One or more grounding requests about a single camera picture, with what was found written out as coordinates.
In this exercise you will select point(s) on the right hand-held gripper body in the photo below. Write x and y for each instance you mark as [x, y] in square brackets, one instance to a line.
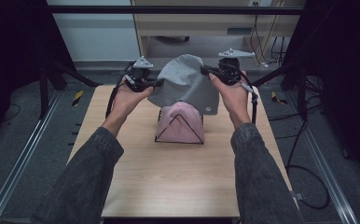
[231, 70]

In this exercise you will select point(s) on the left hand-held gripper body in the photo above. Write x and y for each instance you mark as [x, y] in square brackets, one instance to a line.
[139, 74]

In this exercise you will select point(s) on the gray knit beanie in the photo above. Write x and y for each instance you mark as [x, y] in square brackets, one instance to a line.
[184, 84]

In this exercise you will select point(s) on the pink knit beanie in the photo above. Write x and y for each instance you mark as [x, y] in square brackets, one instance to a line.
[180, 124]

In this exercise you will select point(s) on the person's left hand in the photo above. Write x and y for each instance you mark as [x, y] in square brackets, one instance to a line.
[123, 102]

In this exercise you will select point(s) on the person's right hand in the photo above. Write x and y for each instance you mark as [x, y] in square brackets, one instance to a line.
[234, 99]

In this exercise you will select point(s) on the light wooden desk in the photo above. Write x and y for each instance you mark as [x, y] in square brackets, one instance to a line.
[200, 25]

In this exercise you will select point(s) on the yellow black striped tape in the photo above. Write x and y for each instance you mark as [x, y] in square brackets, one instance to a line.
[277, 98]
[78, 97]

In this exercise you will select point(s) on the white cabinet panel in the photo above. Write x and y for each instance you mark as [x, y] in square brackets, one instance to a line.
[97, 37]

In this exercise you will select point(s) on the dark curtain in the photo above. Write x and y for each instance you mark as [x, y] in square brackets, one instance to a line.
[346, 77]
[10, 56]

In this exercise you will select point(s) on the black frame strut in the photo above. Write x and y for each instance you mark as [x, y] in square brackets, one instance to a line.
[293, 73]
[60, 74]

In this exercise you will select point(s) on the black horizontal frame bar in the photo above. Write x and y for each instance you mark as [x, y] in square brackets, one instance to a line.
[168, 9]

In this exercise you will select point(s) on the aluminium floor rail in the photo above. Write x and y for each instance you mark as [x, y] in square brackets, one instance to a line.
[327, 174]
[22, 149]

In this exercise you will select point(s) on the gray metal bracket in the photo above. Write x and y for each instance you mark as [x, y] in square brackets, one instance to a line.
[297, 196]

